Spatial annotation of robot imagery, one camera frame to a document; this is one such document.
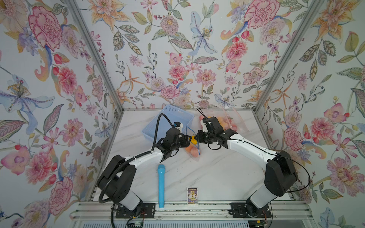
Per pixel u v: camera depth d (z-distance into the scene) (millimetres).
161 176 839
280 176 446
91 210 768
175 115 1140
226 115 1104
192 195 783
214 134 670
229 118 1075
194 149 866
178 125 798
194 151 876
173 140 680
